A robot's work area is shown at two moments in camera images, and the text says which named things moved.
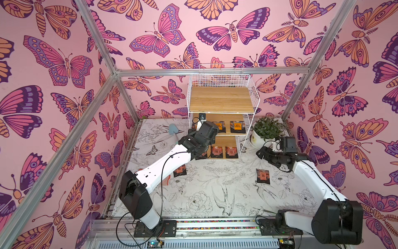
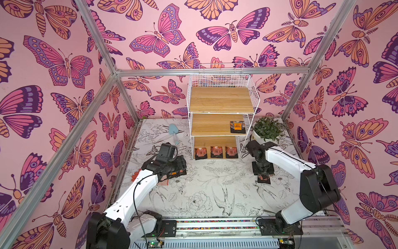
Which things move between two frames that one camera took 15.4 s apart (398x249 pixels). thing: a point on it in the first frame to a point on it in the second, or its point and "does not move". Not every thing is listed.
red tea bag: [216, 152] does not move
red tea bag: [263, 176] does not move
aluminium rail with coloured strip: [104, 228] does not move
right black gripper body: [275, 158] to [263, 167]
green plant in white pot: [265, 132] does not move
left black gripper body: [213, 140] to [176, 164]
